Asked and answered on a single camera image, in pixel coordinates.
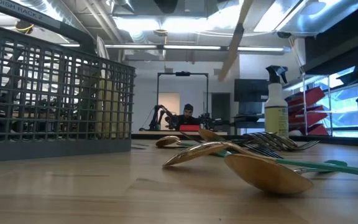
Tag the grey mesh cutlery basket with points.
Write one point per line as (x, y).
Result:
(57, 151)

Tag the black workstation robot arm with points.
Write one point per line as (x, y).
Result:
(157, 118)
(204, 119)

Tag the person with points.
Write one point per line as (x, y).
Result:
(187, 119)

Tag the red box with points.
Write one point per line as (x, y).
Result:
(189, 127)

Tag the fluorescent light strip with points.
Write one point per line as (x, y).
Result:
(259, 48)
(135, 46)
(191, 47)

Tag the black desk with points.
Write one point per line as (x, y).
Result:
(249, 123)

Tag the black monitor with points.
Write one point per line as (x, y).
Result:
(250, 90)

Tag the white spray bottle black trigger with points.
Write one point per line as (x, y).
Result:
(277, 118)

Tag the metal shelf rack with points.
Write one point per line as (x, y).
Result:
(304, 102)

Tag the red storage bin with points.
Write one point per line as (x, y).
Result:
(309, 96)
(312, 116)
(317, 130)

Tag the black gantry frame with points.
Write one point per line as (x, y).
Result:
(182, 73)

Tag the silver ceiling duct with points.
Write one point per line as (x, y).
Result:
(322, 18)

